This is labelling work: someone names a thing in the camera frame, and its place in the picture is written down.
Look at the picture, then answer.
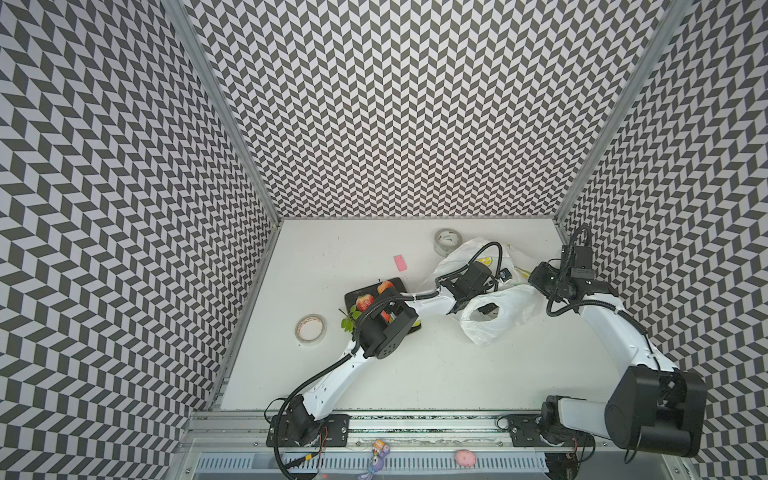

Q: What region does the white plastic bag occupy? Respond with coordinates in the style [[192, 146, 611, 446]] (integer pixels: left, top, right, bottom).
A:
[[422, 237, 545, 347]]

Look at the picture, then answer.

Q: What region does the peach fake apple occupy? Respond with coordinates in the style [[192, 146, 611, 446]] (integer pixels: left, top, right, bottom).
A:
[[355, 294, 375, 312]]

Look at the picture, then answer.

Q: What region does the orange fake fruit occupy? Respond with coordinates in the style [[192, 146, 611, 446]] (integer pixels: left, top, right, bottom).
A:
[[377, 280, 395, 295]]

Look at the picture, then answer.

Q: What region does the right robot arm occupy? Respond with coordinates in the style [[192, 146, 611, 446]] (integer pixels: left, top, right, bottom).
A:
[[529, 224, 707, 462]]

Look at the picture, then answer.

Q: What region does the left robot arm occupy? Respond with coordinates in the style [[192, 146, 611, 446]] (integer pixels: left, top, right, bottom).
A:
[[266, 241, 503, 449]]

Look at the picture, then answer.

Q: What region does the grey tape roll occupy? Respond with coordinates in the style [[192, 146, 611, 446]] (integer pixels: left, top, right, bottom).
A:
[[433, 228, 463, 258]]

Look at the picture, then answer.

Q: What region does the pink eraser block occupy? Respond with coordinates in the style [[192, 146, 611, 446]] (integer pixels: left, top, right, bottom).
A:
[[394, 255, 407, 272]]

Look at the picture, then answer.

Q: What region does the black square tray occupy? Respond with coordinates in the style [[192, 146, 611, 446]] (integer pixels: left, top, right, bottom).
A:
[[344, 277, 422, 352]]

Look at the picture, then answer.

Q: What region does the beige tape roll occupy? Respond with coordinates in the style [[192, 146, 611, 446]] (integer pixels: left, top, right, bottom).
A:
[[294, 314, 327, 345]]

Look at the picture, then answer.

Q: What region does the pink round toy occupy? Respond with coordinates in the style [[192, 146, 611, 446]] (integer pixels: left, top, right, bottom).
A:
[[454, 449, 477, 468]]

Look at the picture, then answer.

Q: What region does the purple toy figure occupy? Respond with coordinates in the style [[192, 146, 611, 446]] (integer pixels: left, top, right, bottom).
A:
[[357, 439, 391, 480]]

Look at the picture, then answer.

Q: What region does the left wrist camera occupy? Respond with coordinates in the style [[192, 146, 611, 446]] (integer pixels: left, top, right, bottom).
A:
[[497, 268, 513, 283]]

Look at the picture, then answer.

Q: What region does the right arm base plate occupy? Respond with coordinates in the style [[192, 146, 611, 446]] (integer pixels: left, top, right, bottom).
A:
[[502, 414, 575, 448]]

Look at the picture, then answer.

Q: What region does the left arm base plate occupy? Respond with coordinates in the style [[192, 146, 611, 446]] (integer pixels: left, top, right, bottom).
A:
[[266, 414, 351, 447]]

